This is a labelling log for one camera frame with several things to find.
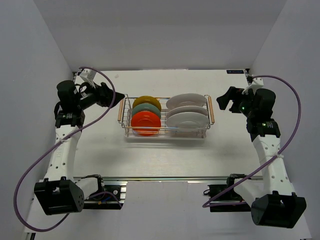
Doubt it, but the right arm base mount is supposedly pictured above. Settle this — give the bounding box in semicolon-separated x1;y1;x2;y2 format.
203;173;251;213

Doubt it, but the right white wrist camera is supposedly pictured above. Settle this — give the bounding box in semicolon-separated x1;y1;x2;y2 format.
242;77;264;95

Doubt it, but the teal plate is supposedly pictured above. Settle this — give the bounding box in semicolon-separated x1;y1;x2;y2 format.
131;103;161;118

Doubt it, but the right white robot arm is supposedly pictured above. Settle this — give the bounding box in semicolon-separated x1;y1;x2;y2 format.
216;86;307;229

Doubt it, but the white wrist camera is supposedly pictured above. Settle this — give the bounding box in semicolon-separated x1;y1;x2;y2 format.
242;77;264;95
79;68;96;88

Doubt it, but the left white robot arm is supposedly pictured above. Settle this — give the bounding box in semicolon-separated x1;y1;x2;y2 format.
34;80;125;215

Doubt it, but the aluminium front rail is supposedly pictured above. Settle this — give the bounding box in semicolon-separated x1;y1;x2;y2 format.
72;175;265;183

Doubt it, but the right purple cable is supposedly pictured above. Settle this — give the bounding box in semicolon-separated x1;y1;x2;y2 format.
202;74;302;209

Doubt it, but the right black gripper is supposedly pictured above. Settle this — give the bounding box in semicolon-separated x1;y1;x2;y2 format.
216;86;257;118

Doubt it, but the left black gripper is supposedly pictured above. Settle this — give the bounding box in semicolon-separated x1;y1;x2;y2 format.
75;78;125;110

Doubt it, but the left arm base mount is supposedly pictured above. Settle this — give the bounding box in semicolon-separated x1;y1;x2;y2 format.
79;174;127;210

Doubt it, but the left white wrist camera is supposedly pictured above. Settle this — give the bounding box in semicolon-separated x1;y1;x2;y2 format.
79;68;96;88

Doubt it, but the orange plate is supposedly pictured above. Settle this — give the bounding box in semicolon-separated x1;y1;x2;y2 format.
130;110;161;137

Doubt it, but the yellow plate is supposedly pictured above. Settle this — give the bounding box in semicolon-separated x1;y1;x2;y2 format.
132;95;161;110

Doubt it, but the white plate front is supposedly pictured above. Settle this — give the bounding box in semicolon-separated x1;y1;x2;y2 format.
166;112;210;132

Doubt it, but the white plate rear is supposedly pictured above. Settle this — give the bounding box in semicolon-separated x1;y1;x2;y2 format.
166;93;207;110

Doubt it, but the metal wire dish rack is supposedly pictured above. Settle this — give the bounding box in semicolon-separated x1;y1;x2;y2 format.
117;95;215;136

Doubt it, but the white plate middle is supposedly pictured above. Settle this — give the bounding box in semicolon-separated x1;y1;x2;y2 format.
166;105;208;119

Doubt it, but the white plate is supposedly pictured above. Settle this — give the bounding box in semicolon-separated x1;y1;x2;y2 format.
166;112;210;132
166;105;208;119
166;93;207;110

